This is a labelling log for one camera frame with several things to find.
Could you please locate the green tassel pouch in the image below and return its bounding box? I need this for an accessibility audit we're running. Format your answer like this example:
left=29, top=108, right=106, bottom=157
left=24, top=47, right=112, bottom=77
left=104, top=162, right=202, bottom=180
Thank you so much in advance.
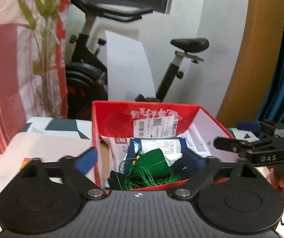
left=107, top=148, right=184, bottom=191

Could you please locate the red strawberry cardboard box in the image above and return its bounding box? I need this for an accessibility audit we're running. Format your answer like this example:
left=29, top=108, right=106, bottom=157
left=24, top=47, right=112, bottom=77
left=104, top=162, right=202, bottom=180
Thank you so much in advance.
left=92, top=101, right=238, bottom=191

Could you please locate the white blue plastic package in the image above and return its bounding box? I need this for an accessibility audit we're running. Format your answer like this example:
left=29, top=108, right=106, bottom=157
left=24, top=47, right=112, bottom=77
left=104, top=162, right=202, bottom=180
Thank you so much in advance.
left=122, top=138, right=211, bottom=174

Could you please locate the white red plastic package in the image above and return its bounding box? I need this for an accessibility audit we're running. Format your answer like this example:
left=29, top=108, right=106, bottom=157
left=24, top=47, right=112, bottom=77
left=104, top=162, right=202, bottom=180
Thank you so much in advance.
left=103, top=137, right=131, bottom=171

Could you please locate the white patterned table cloth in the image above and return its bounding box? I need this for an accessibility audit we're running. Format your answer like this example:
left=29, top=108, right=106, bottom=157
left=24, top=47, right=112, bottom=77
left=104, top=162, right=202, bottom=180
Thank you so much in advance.
left=0, top=116, right=276, bottom=238

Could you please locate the black exercise bike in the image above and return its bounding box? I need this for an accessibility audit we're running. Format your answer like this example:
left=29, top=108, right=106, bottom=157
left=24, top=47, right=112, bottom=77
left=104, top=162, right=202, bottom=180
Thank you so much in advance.
left=66, top=0, right=209, bottom=120

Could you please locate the white leaning board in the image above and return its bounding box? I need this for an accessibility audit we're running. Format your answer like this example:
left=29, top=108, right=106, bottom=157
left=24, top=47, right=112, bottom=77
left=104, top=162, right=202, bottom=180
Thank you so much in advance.
left=106, top=31, right=155, bottom=102

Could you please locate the pink printed backdrop cloth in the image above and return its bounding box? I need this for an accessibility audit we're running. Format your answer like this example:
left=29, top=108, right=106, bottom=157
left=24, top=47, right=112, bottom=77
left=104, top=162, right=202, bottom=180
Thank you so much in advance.
left=0, top=0, right=70, bottom=158

